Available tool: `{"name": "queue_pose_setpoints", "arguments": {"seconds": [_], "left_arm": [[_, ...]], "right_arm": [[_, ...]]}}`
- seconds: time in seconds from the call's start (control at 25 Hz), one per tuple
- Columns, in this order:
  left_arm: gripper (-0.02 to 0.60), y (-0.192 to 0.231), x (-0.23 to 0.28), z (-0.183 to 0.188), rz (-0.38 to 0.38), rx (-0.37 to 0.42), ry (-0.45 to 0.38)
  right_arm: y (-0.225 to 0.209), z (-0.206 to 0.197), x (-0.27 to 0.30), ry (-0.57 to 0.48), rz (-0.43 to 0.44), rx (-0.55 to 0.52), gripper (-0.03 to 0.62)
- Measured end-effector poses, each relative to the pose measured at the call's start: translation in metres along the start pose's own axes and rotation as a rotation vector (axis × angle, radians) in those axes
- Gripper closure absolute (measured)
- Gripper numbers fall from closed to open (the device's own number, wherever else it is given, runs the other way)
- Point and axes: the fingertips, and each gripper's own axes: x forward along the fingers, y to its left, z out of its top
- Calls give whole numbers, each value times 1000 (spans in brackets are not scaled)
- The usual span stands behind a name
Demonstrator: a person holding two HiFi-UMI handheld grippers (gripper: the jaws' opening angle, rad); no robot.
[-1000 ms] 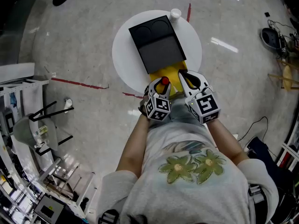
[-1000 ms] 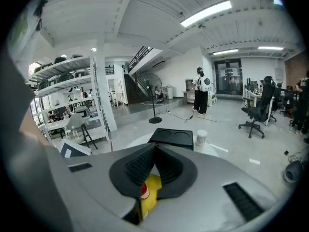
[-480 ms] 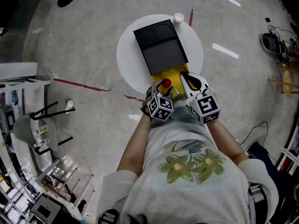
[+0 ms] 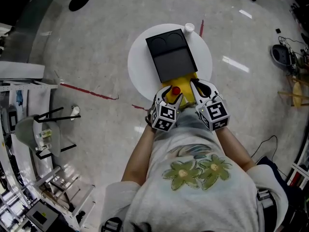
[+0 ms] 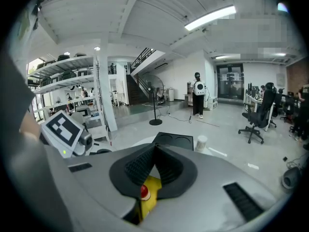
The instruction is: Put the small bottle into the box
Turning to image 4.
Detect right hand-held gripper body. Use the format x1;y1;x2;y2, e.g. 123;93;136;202
195;96;231;132

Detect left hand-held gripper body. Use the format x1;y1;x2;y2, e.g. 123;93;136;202
145;100;181;132

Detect person's right forearm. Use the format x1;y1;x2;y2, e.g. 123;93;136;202
213;126;256;173

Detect person's left forearm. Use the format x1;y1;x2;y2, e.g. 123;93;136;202
121;124;156;186

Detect grey machine box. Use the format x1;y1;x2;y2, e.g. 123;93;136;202
25;200;61;232

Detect light blue jeans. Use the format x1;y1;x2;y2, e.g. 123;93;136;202
177;104;211;135

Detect round white side table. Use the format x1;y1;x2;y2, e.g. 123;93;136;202
127;23;213;102

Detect white paper cup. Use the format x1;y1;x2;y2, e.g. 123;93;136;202
183;23;196;35

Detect grey round device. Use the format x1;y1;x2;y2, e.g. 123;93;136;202
270;43;292;69

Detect yellow wooden stool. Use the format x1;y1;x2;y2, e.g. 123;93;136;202
277;77;309;107

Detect white bottle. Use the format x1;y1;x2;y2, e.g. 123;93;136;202
70;105;81;121

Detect white flower print shirt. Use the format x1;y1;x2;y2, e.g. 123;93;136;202
99;129;289;232

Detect clear plastic bottles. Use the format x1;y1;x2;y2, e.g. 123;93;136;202
36;128;53;151

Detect white metal shelving rack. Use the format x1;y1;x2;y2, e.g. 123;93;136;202
0;79;97;232

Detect grey chair black legs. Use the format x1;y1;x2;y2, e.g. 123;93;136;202
14;106;82;158

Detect white counter slab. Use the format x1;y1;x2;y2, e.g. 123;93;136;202
0;61;46;81

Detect black floor cable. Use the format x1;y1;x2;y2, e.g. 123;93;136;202
251;135;279;163

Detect black shoulder strap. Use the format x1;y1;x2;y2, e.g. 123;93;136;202
256;188;276;232

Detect black strap buckle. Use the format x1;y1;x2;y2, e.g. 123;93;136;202
100;217;123;232

